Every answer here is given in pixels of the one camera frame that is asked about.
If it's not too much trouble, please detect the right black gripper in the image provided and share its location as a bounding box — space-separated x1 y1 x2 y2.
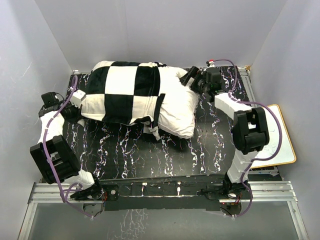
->
177 67 209 96

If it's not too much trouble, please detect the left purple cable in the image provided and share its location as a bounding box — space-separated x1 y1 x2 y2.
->
41 76 96 220

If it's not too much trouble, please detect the aluminium frame rail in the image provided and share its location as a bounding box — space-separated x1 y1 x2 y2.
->
18 179 309 240

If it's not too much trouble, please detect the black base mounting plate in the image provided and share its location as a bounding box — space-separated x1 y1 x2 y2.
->
74 176 253 212

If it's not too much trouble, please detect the black white checkered pillowcase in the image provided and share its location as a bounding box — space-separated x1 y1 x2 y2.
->
81 60 168 127

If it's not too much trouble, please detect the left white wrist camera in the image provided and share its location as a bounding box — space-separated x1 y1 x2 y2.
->
69 89 86 109

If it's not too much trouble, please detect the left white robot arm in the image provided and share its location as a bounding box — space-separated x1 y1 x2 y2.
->
30 90 104 201

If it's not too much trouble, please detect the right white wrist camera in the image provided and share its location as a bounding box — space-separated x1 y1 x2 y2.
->
206 59 216 68

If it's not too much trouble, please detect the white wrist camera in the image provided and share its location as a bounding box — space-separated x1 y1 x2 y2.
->
206 59 216 68
69 89 86 109

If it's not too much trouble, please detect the white pillow insert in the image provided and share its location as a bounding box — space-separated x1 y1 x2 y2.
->
157 66 200 139

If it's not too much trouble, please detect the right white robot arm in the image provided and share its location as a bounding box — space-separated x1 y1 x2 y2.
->
180 66 270 199

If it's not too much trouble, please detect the whiteboard with orange frame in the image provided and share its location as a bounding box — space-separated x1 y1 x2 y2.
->
249 103 297 169

